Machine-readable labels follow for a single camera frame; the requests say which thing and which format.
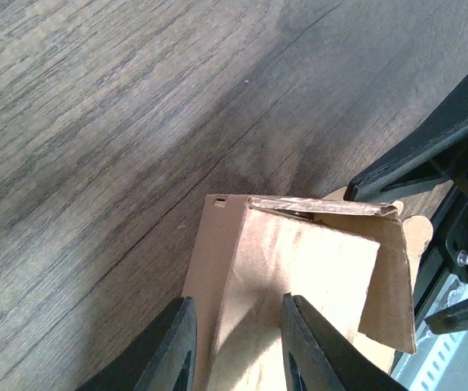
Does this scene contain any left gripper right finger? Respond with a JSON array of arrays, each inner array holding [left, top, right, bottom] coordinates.
[[280, 293, 404, 391]]

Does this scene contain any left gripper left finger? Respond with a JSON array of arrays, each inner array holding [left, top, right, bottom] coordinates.
[[78, 297, 196, 390]]

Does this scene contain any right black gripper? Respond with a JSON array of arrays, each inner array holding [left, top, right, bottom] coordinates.
[[343, 74, 468, 335]]

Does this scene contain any cardboard box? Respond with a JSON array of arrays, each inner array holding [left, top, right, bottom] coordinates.
[[183, 190, 433, 390]]

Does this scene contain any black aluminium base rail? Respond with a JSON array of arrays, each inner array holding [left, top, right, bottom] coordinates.
[[413, 187, 468, 326]]

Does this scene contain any light blue slotted cable duct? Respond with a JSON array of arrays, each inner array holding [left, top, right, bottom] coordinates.
[[404, 280, 468, 391]]

